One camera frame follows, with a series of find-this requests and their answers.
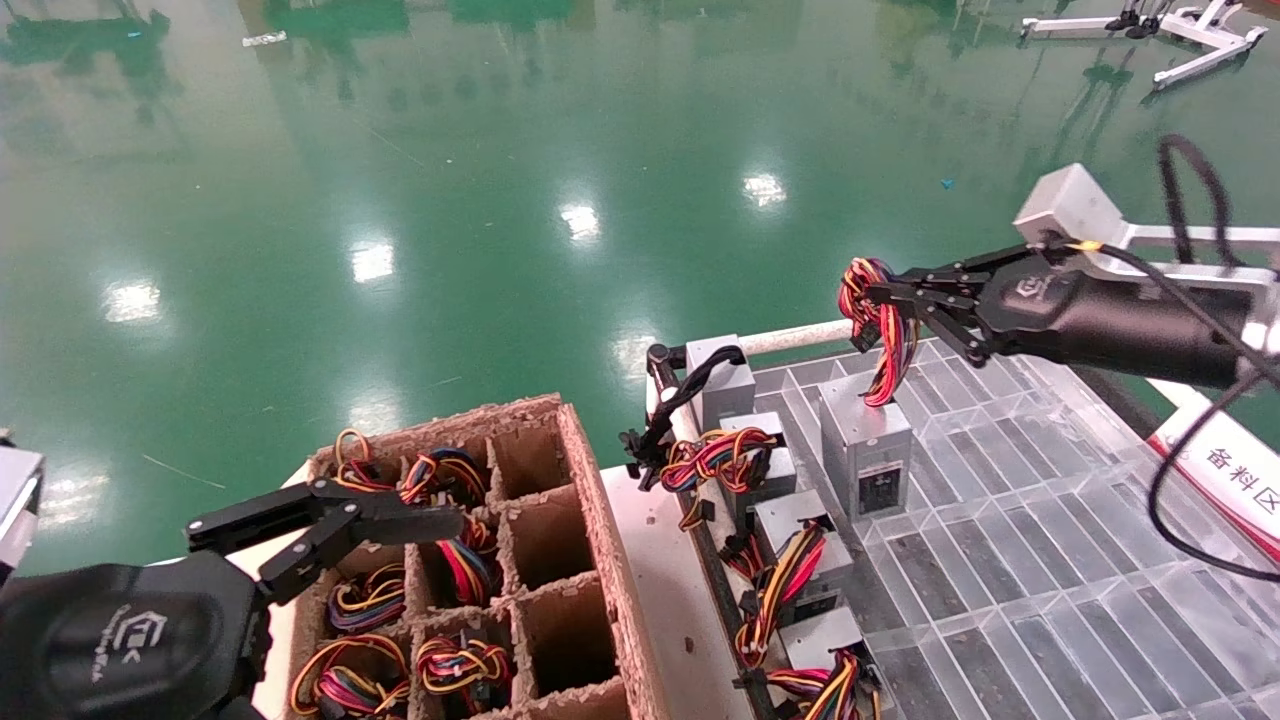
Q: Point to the brown cardboard divider box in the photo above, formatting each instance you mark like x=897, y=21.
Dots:
x=600, y=520

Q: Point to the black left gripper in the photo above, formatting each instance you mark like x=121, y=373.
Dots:
x=130, y=640

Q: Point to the white and red label sign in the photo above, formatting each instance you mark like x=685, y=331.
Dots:
x=1230, y=480

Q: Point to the white metal stand base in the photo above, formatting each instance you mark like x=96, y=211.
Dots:
x=1200, y=62

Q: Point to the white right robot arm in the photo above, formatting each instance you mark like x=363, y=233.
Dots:
x=1268, y=330

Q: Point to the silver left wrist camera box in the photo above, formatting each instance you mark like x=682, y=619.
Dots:
x=18, y=500

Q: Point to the clear plastic divider tray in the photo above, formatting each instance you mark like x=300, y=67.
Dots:
x=1000, y=560

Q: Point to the white paper scrap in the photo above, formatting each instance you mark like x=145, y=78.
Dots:
x=265, y=40

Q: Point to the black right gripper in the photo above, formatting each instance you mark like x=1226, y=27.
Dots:
x=1100, y=320

